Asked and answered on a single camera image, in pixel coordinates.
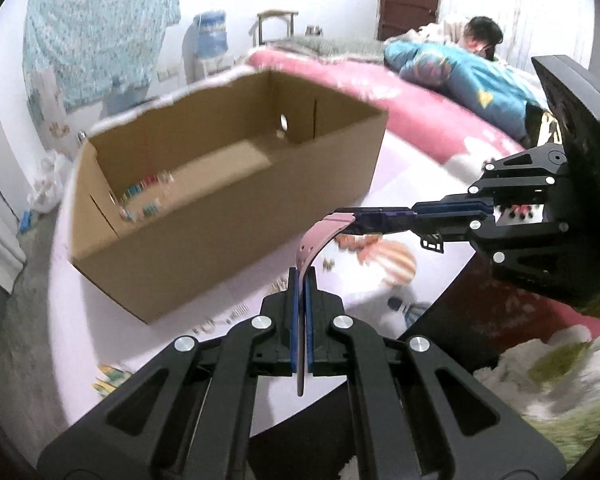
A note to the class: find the teal patterned hanging cloth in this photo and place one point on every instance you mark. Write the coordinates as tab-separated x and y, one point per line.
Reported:
100	30

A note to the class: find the white wall socket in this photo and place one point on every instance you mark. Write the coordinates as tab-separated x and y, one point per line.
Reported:
165	74

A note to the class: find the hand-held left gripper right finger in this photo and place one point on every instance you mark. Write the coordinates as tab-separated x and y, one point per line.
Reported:
310	330

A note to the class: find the blue patterned quilt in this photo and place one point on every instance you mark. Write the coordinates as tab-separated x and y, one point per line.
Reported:
460	75

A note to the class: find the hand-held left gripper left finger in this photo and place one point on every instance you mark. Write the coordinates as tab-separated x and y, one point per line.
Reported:
293	330

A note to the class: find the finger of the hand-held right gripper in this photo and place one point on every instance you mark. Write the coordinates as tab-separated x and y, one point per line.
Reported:
445	231
450	206

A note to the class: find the pile of small colourful jewelry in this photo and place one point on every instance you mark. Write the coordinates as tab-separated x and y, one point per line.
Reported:
145	195

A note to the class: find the green white fuzzy cloth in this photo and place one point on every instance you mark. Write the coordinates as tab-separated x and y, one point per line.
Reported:
545	375

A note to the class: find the white water dispenser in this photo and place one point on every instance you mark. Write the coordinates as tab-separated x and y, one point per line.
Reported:
215	65

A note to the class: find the chair with metal frame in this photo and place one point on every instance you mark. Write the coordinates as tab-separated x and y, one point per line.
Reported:
277	22

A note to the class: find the brown wooden door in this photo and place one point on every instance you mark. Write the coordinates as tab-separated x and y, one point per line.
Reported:
410	0

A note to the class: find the brown cardboard box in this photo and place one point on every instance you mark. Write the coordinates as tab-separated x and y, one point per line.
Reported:
220	240

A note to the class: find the pink blanket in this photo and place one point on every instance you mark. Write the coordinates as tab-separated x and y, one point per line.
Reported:
420	110

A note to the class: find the blue water dispenser bottle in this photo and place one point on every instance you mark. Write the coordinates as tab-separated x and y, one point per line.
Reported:
211	35

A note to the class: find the white plastic bag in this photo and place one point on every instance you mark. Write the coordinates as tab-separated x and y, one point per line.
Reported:
47	185

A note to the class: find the yellow black cloth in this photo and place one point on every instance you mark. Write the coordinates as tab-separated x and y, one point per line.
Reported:
550	127

